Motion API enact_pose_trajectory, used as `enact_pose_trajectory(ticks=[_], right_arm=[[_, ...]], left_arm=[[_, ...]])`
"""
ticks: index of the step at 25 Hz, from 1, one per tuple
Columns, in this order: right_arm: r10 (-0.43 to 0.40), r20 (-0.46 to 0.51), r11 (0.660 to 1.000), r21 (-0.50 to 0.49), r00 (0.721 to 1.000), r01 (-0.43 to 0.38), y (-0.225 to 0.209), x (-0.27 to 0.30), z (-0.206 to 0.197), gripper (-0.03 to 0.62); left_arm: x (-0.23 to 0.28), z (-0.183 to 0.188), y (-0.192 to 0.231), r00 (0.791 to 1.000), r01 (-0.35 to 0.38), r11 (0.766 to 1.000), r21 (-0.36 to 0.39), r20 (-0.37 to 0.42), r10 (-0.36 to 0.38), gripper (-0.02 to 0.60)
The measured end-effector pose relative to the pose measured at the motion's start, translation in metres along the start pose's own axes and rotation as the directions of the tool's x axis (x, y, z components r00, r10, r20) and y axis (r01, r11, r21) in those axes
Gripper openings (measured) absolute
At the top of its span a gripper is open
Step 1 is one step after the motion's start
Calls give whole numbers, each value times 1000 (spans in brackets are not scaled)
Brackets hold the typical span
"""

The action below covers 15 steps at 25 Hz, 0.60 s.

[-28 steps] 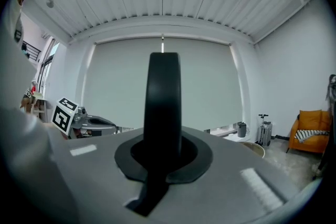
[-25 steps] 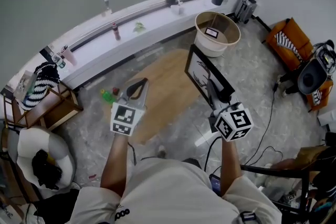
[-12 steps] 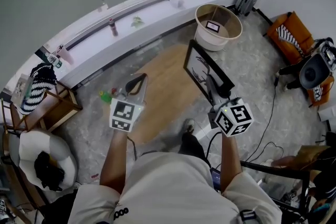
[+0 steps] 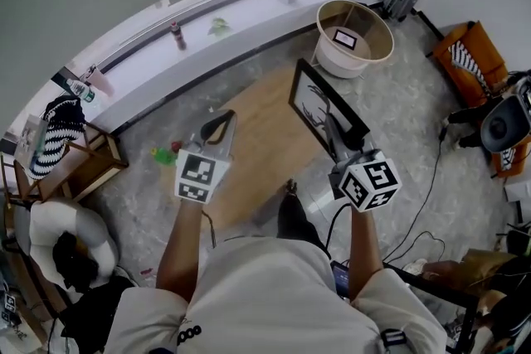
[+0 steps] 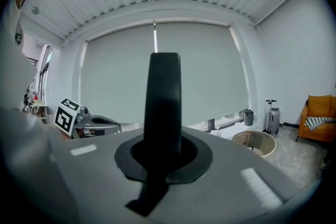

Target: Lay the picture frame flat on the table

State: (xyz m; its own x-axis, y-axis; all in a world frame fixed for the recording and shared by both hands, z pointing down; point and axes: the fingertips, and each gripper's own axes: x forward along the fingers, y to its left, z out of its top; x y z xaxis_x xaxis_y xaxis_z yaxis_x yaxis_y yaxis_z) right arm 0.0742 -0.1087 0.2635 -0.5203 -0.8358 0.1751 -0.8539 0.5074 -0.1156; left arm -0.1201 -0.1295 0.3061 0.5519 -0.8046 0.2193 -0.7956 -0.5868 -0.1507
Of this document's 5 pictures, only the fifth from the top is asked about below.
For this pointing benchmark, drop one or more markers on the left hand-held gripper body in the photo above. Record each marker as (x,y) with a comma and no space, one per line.
(65,118)

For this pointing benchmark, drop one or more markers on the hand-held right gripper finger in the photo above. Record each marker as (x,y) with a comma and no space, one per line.
(164,102)

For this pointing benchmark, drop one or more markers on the cluttered shelf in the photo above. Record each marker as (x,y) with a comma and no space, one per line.
(34,105)

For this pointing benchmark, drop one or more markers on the black-framed window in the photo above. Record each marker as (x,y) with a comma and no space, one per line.
(44,73)

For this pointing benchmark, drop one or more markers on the grey roller blind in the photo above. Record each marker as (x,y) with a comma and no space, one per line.
(210,73)
(118,81)

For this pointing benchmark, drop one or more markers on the small dark box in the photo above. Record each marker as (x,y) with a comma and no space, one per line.
(211,123)

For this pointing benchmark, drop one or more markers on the person's white shirt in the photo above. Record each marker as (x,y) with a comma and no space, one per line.
(23,154)

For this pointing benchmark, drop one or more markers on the dark grey cylindrical bin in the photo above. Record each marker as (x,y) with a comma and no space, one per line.
(249,117)

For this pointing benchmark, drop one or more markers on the black clip on shirt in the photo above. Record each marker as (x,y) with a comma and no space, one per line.
(18,38)

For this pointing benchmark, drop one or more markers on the round wooden tub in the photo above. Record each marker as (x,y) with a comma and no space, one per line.
(265,139)

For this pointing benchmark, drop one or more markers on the silver suitcase scooter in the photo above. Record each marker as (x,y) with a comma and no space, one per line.
(273,119)

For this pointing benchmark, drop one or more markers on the round ceiling fixture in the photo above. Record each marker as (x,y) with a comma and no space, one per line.
(35,10)

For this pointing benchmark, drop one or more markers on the orange armchair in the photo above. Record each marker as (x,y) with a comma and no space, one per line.
(319,105)

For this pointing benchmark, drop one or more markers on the striped blanket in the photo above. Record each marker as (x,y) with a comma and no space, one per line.
(319,121)

